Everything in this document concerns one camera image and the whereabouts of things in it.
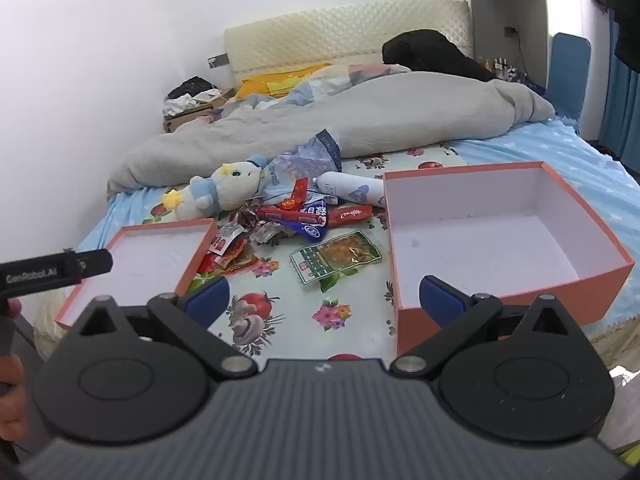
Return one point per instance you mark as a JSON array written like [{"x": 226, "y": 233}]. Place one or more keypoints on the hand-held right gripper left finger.
[{"x": 210, "y": 300}]

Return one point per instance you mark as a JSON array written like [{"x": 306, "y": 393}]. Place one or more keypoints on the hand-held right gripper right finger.
[{"x": 442, "y": 300}]

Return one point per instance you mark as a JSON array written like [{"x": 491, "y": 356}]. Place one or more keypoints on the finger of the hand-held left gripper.
[{"x": 95, "y": 262}]

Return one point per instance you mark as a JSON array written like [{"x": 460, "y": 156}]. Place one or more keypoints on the clear red-edged noodle packet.
[{"x": 227, "y": 241}]

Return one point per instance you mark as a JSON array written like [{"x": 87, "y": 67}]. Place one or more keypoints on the deep orange cardboard box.
[{"x": 475, "y": 240}]

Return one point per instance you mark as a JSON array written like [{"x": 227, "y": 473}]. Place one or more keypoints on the red gold foil wrapper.
[{"x": 299, "y": 192}]

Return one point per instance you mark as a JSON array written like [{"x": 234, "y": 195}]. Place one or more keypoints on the person's left hand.
[{"x": 11, "y": 395}]

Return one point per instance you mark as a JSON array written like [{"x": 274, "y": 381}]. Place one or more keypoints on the red packet with yellow print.
[{"x": 227, "y": 261}]

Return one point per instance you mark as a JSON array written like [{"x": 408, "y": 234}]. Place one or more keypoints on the fruit printed mat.
[{"x": 300, "y": 310}]

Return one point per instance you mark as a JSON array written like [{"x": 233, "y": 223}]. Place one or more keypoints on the clear crinkled wrapper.
[{"x": 272, "y": 234}]

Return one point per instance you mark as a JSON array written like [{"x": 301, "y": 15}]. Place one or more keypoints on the green snack packet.
[{"x": 340, "y": 255}]

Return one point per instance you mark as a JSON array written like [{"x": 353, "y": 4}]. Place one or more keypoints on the white and blue plush toy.
[{"x": 235, "y": 185}]

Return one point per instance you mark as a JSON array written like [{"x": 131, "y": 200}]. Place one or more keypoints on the blue snack packet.
[{"x": 310, "y": 232}]

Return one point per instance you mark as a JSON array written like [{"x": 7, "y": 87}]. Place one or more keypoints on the flat red sauce packet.
[{"x": 350, "y": 215}]

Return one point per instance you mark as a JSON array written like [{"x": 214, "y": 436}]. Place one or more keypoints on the white spray bottle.
[{"x": 350, "y": 187}]

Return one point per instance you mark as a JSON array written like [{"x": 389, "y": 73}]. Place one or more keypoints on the blue patterned plastic bag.
[{"x": 305, "y": 160}]

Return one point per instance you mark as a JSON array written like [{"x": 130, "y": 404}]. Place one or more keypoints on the brown cardboard box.
[{"x": 200, "y": 112}]

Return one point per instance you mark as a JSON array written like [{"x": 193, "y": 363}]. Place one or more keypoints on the blue star bedsheet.
[{"x": 575, "y": 150}]

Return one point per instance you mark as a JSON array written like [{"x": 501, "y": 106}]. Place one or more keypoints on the black clothing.
[{"x": 192, "y": 87}]

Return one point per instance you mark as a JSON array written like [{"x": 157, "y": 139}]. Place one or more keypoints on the grey duvet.
[{"x": 375, "y": 110}]

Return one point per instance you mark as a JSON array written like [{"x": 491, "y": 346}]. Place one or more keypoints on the yellow pillow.
[{"x": 270, "y": 82}]

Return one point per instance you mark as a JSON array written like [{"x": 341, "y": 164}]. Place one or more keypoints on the patterned pale pillow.
[{"x": 340, "y": 82}]

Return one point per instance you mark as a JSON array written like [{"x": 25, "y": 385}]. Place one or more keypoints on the black cloth heap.
[{"x": 430, "y": 55}]

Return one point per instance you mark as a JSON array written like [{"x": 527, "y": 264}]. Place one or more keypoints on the blue chair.
[{"x": 567, "y": 75}]

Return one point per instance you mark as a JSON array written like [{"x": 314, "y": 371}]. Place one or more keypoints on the blue curtain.
[{"x": 620, "y": 110}]

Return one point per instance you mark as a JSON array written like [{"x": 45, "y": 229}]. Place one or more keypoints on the cream quilted headboard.
[{"x": 325, "y": 30}]

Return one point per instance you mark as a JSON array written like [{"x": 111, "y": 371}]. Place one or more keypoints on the dark hanging clothes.
[{"x": 625, "y": 10}]

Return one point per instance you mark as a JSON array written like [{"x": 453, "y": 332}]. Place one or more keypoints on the grey wall socket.
[{"x": 219, "y": 61}]

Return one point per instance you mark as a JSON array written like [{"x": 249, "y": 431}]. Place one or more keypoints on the black wall outlet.
[{"x": 511, "y": 31}]

